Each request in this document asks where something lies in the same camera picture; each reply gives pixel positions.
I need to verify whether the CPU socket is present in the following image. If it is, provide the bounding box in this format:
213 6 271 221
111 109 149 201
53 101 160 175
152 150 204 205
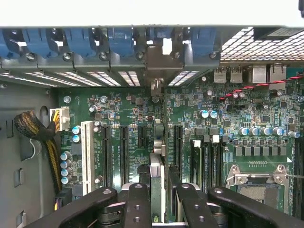
225 163 293 214

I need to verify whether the grey vented slot cover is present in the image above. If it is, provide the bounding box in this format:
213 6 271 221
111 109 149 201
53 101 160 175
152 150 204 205
0 72 60 88
37 52 103 87
167 51 221 87
72 52 122 87
109 51 146 87
0 53 81 88

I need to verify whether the white power connector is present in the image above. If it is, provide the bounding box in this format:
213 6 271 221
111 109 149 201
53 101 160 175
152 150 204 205
49 107 71 132

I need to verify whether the green motherboard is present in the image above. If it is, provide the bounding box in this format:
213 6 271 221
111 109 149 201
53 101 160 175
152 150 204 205
57 66 304 228

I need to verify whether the red and black twisted wire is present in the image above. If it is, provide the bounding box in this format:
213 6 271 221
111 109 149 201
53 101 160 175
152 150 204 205
219 73 304 101

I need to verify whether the grey metal PC case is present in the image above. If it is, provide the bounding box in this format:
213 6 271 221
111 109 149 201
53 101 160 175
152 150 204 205
0 23 304 228

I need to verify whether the blue slot retention clip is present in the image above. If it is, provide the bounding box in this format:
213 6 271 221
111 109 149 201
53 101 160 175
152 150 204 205
64 28 95 57
22 28 57 59
190 27 217 57
107 27 135 57

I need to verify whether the braided black yellow cable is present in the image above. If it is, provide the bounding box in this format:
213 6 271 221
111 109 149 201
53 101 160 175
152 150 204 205
13 110 63 212

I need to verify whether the white expansion slot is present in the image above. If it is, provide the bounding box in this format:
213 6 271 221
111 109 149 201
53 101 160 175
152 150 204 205
80 120 94 195

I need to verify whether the short black expansion slot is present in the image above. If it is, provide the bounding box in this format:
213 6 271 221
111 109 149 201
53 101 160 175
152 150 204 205
138 125 148 148

